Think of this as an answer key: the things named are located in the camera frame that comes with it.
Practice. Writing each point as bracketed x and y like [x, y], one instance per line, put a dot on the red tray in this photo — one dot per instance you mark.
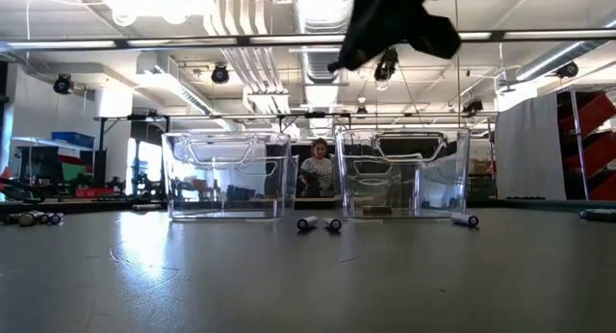
[94, 192]

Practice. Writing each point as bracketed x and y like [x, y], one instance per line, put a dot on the red shelf rack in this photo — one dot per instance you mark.
[599, 150]

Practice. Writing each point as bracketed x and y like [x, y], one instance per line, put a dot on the person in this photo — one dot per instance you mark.
[317, 174]

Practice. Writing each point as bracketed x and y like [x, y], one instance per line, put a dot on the black partition panel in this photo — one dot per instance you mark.
[304, 152]

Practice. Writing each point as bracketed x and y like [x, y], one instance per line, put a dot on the green box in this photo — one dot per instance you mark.
[72, 171]

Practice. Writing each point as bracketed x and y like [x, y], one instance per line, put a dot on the silver ceiling duct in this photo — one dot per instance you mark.
[315, 68]

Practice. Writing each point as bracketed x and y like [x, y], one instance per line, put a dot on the black aluminium table frame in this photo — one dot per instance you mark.
[86, 206]

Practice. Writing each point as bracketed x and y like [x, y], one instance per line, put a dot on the black ceiling spotlight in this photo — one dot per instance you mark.
[568, 70]
[220, 74]
[62, 84]
[385, 73]
[473, 107]

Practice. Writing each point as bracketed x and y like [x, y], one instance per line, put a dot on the clear plastic bin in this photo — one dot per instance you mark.
[226, 213]
[404, 213]

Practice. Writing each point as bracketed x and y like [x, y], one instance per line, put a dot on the blue storage crate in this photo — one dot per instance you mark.
[72, 139]

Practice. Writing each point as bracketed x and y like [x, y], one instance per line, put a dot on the small grey tube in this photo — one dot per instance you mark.
[147, 207]

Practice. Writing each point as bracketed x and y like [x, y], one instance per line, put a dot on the black overhead frame bar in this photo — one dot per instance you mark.
[498, 35]

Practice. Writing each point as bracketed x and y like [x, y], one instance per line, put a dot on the white table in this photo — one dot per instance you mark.
[48, 141]

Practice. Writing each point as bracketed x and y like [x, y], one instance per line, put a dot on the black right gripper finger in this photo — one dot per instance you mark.
[358, 56]
[438, 37]

